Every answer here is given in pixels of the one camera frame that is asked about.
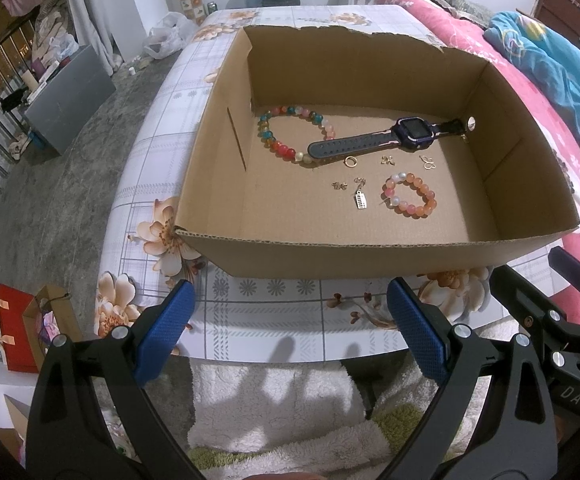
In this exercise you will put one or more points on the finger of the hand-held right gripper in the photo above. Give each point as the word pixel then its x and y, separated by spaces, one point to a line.
pixel 574 270
pixel 524 300

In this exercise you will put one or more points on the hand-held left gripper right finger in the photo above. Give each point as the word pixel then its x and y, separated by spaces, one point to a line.
pixel 414 330

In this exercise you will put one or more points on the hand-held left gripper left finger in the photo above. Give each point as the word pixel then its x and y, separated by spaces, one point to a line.
pixel 165 330

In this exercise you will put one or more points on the brown cardboard box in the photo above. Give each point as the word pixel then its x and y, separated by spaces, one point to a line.
pixel 320 255

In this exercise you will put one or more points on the white tag charm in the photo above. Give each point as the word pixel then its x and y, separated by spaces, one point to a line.
pixel 361 201

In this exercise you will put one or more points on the gold bow earring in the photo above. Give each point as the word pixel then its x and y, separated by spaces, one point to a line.
pixel 387 160
pixel 340 186

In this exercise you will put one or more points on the gold clover earring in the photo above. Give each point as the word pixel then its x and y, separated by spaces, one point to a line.
pixel 425 162

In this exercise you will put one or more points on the dark blue smart watch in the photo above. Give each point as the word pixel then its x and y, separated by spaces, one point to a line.
pixel 414 132

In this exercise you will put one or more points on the brown paper bag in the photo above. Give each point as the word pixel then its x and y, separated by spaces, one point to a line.
pixel 55 315

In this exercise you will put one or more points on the white fluffy cloth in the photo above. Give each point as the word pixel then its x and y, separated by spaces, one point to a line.
pixel 270 410

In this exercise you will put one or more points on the red gift bag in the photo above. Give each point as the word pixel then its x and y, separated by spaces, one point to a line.
pixel 15 330

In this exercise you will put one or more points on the blue printed blanket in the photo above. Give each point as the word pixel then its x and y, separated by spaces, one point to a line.
pixel 544 60

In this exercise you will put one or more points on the pair of sandals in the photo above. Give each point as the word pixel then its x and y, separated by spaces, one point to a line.
pixel 19 147

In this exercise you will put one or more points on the grey cabinet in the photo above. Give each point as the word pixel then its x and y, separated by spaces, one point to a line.
pixel 70 95

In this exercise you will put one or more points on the grey patterned pillow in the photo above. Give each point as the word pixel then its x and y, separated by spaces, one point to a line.
pixel 454 2

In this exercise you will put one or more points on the white plastic bag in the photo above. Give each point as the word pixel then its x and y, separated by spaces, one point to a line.
pixel 167 35

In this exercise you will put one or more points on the pile of folded cloths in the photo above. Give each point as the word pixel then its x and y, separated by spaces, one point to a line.
pixel 55 25

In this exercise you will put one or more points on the white curtain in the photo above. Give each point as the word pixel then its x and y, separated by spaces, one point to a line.
pixel 90 10

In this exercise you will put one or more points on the black pot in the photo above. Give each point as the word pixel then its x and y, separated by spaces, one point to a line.
pixel 281 0

